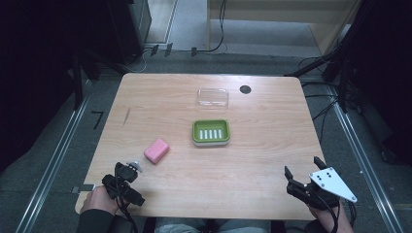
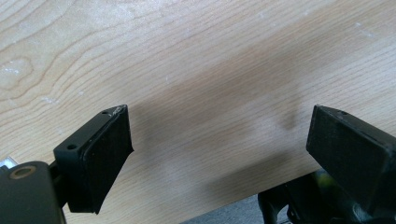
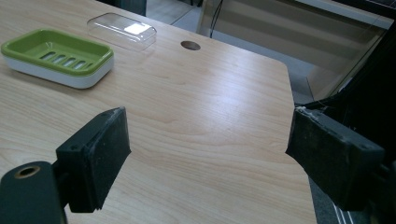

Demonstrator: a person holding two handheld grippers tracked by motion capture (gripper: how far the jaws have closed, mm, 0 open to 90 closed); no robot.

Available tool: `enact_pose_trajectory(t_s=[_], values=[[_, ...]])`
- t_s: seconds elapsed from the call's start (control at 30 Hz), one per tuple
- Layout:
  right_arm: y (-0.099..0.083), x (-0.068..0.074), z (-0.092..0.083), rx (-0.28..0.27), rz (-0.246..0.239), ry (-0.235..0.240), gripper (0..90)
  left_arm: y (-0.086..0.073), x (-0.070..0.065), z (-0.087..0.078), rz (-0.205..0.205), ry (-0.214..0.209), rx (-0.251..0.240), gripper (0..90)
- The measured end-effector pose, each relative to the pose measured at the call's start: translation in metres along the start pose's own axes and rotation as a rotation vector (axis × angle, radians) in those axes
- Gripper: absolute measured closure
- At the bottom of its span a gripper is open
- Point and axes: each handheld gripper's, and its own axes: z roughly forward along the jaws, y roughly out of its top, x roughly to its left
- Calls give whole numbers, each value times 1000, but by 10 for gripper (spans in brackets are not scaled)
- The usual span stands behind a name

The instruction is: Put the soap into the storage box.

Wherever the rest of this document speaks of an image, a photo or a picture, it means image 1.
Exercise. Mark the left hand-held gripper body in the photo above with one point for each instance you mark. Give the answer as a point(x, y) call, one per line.
point(124, 191)

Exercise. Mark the person's right hand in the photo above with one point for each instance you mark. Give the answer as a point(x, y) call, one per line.
point(324, 217)

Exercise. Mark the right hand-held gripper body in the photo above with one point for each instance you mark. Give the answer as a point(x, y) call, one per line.
point(327, 187)

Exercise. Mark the person's left hand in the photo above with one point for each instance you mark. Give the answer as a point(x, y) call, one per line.
point(97, 200)

